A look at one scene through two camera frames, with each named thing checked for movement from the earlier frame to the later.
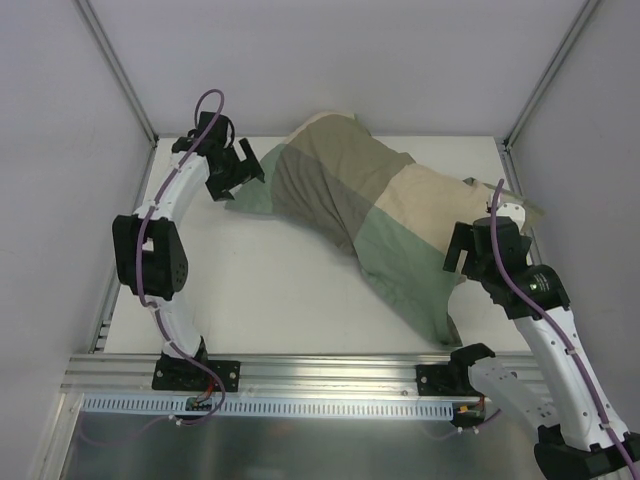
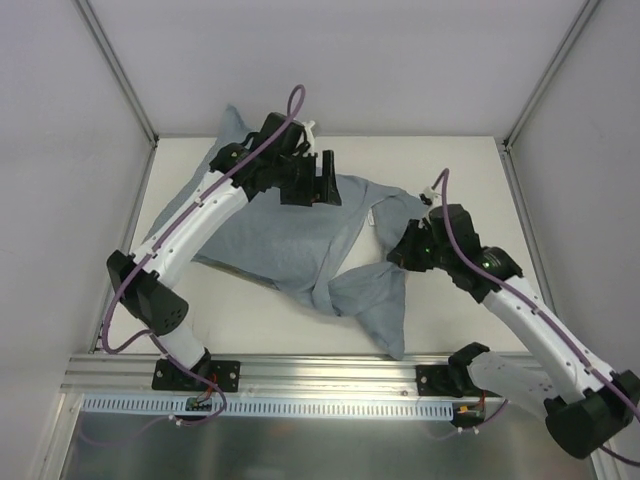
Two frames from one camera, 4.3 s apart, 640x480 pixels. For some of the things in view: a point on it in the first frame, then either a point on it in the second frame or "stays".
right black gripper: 463,248 -> 406,253
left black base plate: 177,373 stays
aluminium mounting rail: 261,375 stays
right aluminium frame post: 505,145 stays
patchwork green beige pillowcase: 341,180 -> 337,256
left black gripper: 239,167 -> 307,179
